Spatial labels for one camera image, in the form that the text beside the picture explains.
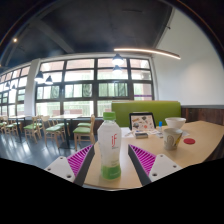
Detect flat round red coaster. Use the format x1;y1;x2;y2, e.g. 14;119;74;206
183;137;197;146

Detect white printed paper cup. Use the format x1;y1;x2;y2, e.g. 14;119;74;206
162;127;184;151

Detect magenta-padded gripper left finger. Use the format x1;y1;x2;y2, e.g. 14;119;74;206
44;143;96;187

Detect small dark box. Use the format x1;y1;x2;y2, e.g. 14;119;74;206
134;130;150;140

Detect long curved linear light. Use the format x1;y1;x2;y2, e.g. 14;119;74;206
113;47;182;61

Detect green-capped clear drink bottle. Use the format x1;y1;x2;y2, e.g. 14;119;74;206
96;111;123;181

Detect wooden chairs with green seats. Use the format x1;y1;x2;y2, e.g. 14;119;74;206
0;114;98;151

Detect green upholstered bench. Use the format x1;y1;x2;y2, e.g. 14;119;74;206
110;100;183;128

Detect hanging pendant lamps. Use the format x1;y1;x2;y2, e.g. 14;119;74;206
4;53;125;92

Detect white bowl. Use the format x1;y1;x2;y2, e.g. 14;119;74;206
164;116;187;131

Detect wooden pedestal dining table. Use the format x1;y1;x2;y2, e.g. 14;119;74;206
49;113;84;150

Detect white paper sheets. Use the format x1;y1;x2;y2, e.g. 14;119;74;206
120;126;135;139

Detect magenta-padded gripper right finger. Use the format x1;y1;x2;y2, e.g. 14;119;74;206
127;143;184;187

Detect sticker-covered black laptop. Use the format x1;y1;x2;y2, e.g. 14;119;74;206
128;112;157;133

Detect large black-framed window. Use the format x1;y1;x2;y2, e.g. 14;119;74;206
0;57;155;118

